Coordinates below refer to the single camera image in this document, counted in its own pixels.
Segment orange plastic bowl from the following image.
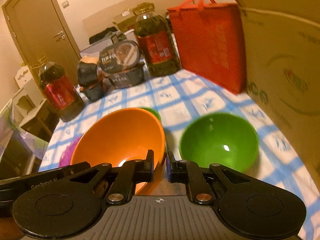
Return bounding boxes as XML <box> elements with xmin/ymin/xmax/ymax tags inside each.
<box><xmin>71</xmin><ymin>108</ymin><xmax>165</xmax><ymax>195</ymax></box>

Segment small green plastic bowl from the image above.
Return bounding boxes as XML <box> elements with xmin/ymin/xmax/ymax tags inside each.
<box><xmin>179</xmin><ymin>112</ymin><xmax>259</xmax><ymax>172</ymax></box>

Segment large green plastic bowl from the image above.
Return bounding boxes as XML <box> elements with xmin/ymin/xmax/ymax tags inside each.
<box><xmin>141</xmin><ymin>107</ymin><xmax>162</xmax><ymax>122</ymax></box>

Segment pink translucent plastic plates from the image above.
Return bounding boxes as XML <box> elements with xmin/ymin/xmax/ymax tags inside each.
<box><xmin>59</xmin><ymin>135</ymin><xmax>82</xmax><ymax>167</ymax></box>

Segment blue checked tablecloth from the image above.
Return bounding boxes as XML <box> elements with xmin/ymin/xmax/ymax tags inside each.
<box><xmin>40</xmin><ymin>70</ymin><xmax>319</xmax><ymax>239</ymax></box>

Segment dark instant food cup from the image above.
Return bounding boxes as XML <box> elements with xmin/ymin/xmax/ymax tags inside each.
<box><xmin>80</xmin><ymin>78</ymin><xmax>111</xmax><ymax>102</ymax></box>

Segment black instant rice box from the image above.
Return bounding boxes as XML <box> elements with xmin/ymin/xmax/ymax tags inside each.
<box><xmin>107</xmin><ymin>63</ymin><xmax>145</xmax><ymax>89</ymax></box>

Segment left cooking oil bottle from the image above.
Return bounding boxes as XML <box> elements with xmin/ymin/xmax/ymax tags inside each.
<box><xmin>38</xmin><ymin>57</ymin><xmax>85</xmax><ymax>122</ymax></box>

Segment cooking oil bottle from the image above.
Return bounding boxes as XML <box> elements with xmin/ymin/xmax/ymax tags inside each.
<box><xmin>38</xmin><ymin>57</ymin><xmax>85</xmax><ymax>122</ymax></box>
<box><xmin>133</xmin><ymin>2</ymin><xmax>181</xmax><ymax>77</ymax></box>

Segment tilted dark food cup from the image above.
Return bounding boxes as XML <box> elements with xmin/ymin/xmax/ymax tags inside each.
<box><xmin>77</xmin><ymin>56</ymin><xmax>99</xmax><ymax>87</ymax></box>

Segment chair with checked cloth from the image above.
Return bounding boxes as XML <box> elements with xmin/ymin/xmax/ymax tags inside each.
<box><xmin>0</xmin><ymin>100</ymin><xmax>48</xmax><ymax>180</ymax></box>

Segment tilted instant rice bowl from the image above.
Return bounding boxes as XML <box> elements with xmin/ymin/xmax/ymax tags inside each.
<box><xmin>99</xmin><ymin>40</ymin><xmax>140</xmax><ymax>74</ymax></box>

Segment right cooking oil bottle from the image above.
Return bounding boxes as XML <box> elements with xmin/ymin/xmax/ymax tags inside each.
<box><xmin>133</xmin><ymin>2</ymin><xmax>181</xmax><ymax>77</ymax></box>

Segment white wooden chair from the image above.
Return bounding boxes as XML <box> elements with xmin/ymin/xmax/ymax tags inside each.
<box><xmin>12</xmin><ymin>66</ymin><xmax>59</xmax><ymax>142</ymax></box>

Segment red tote bag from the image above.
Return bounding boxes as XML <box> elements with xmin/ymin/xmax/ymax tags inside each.
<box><xmin>168</xmin><ymin>0</ymin><xmax>246</xmax><ymax>94</ymax></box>

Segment background cardboard box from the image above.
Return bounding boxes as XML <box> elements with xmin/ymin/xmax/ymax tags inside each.
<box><xmin>112</xmin><ymin>9</ymin><xmax>137</xmax><ymax>33</ymax></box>

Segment brown wooden door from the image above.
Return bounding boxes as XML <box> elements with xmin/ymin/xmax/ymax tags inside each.
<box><xmin>1</xmin><ymin>0</ymin><xmax>80</xmax><ymax>84</ymax></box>

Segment large cardboard box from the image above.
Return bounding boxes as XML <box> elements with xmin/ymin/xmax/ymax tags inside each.
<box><xmin>236</xmin><ymin>0</ymin><xmax>319</xmax><ymax>183</ymax></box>

